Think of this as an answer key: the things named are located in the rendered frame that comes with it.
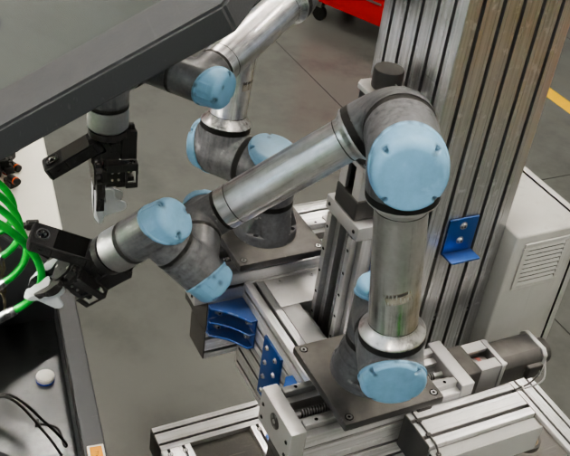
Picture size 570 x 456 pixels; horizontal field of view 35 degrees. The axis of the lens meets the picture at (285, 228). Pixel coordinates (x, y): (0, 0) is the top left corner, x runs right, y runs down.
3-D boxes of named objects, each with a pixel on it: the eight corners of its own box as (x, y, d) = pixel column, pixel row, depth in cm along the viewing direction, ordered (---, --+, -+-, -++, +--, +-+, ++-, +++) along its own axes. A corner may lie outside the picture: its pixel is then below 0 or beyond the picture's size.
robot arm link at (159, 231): (191, 251, 139) (152, 217, 135) (143, 277, 145) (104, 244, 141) (203, 217, 144) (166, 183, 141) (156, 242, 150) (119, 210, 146)
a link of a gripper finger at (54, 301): (42, 324, 158) (76, 302, 154) (15, 306, 155) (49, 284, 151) (46, 310, 160) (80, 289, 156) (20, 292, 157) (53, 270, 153)
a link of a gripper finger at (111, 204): (127, 229, 175) (128, 189, 170) (96, 232, 173) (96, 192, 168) (124, 220, 177) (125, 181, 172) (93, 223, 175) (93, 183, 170)
